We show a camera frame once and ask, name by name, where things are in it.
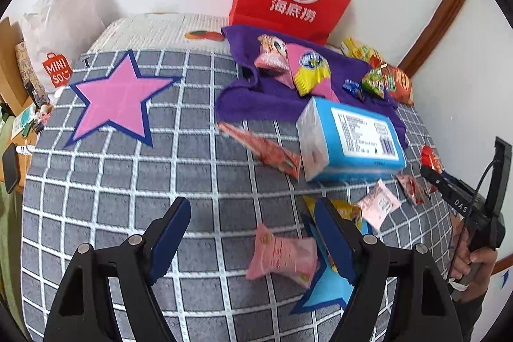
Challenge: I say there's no pale pink candy packet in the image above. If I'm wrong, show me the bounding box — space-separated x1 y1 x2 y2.
357 180 401 231

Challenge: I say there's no pink wafer snack packet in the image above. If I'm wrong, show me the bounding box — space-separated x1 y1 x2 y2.
245 223 318 289

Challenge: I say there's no long red pink snack packet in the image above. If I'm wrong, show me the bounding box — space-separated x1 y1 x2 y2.
217 122 302 180

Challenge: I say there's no blue chocolate chip cookie packet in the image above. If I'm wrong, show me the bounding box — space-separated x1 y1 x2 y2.
342 79 366 102

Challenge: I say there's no green snack packet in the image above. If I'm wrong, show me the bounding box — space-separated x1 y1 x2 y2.
360 67 387 100

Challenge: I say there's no yellow pink snack bag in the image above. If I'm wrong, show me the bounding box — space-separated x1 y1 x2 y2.
286 43 339 102

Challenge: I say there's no pink panda snack packet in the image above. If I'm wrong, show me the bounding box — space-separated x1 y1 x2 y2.
254 35 290 76

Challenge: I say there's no pink white strawberry snack packet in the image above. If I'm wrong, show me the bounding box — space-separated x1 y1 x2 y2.
396 174 429 206

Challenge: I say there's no person's right hand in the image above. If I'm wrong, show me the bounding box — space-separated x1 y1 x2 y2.
450 221 497 303

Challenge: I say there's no blue tissue box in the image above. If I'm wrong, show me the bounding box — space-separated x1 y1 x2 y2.
297 97 406 182

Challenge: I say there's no grey checked table cloth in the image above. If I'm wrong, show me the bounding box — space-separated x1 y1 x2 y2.
19 48 462 342

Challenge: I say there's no orange potato chip bag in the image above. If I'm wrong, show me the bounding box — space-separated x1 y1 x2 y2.
380 63 414 106

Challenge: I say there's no purple towel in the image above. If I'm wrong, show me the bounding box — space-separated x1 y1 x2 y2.
214 24 410 150

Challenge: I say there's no yellow potato chip bag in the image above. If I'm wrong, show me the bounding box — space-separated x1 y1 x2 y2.
340 37 383 68

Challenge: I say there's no newspaper print table cover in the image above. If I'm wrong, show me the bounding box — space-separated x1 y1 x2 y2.
88 13 230 55

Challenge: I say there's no white plastic bag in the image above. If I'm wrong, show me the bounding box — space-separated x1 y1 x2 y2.
20 0 104 93

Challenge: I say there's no black cable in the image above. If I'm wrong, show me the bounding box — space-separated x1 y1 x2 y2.
448 159 501 282

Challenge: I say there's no brown wooden door frame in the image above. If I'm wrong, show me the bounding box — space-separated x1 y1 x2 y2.
399 0 466 78

